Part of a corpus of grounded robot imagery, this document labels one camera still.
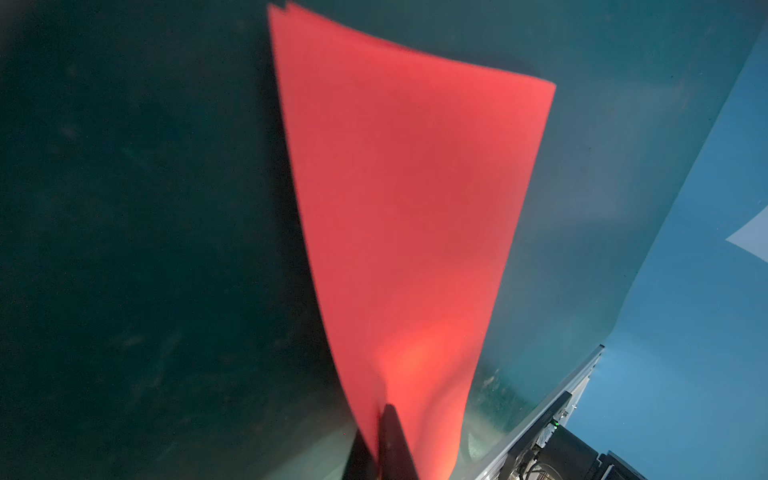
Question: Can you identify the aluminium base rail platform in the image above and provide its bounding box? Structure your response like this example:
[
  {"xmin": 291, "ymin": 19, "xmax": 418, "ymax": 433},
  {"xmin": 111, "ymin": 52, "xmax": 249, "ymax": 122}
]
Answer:
[{"xmin": 450, "ymin": 344, "xmax": 605, "ymax": 479}]

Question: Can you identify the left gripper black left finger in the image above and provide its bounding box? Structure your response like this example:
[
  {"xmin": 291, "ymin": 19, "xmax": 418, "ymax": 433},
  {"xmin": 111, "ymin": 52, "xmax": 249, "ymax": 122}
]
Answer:
[{"xmin": 341, "ymin": 431, "xmax": 378, "ymax": 480}]

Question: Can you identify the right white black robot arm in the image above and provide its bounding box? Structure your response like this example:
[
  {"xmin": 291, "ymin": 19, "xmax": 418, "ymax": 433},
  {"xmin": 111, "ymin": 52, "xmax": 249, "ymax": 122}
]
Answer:
[{"xmin": 517, "ymin": 424, "xmax": 646, "ymax": 480}]

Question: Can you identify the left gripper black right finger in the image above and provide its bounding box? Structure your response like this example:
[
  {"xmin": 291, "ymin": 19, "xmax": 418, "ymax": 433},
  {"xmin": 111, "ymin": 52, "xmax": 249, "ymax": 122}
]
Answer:
[{"xmin": 378, "ymin": 404, "xmax": 419, "ymax": 480}]

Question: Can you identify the red square paper sheet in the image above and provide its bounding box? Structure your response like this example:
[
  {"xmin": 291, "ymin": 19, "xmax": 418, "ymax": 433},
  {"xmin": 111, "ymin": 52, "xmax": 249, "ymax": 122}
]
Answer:
[{"xmin": 268, "ymin": 4, "xmax": 556, "ymax": 479}]

